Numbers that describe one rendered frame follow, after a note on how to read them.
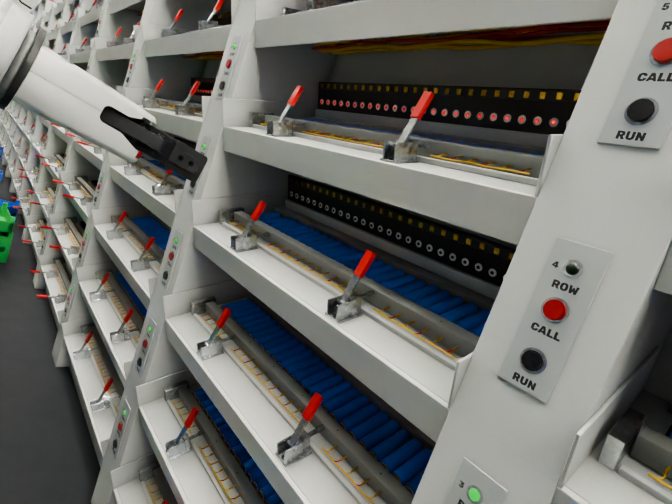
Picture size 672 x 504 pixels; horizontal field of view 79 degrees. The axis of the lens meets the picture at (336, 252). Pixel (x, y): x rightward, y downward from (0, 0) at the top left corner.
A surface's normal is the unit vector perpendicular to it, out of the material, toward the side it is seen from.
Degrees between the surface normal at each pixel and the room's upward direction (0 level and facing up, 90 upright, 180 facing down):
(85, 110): 89
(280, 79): 90
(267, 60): 90
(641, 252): 90
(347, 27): 110
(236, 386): 20
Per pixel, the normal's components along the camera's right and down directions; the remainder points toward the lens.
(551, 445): -0.70, -0.15
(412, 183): -0.77, 0.18
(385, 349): 0.07, -0.93
